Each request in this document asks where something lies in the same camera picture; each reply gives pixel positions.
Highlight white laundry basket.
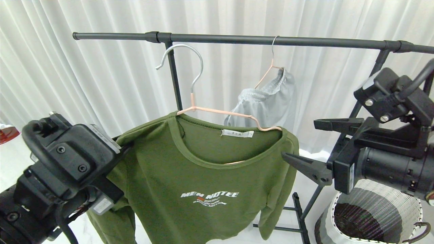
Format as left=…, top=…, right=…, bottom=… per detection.
left=314, top=179, right=432, bottom=244

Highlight red and white object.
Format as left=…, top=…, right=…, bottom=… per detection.
left=0, top=124, right=21, bottom=145

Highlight green garment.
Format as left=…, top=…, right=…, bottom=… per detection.
left=86, top=112, right=300, bottom=244

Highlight pale grey shorts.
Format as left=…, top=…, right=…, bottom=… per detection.
left=224, top=68, right=296, bottom=133

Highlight black clothes rack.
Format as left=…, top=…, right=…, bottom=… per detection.
left=72, top=32, right=434, bottom=244

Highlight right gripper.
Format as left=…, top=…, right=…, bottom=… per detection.
left=281, top=117, right=434, bottom=201

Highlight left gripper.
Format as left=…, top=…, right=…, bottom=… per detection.
left=15, top=171, right=124, bottom=221

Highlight pink clothes hanger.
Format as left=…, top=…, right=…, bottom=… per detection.
left=155, top=44, right=282, bottom=165
left=254, top=36, right=283, bottom=89

